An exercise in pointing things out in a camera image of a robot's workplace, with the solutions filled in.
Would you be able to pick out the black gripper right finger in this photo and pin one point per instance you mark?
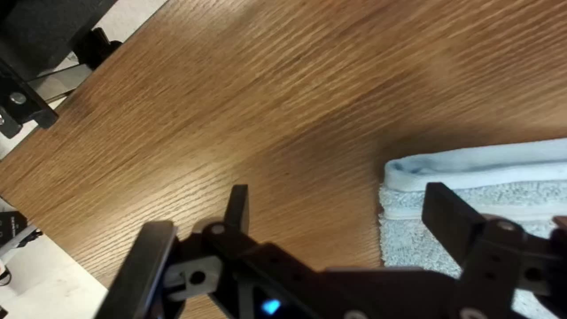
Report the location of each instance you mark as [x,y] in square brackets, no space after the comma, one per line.
[472,248]

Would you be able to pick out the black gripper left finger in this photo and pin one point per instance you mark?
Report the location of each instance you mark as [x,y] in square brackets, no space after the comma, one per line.
[148,265]

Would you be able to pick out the light blue towel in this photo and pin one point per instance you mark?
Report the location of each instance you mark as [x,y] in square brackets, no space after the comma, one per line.
[472,170]

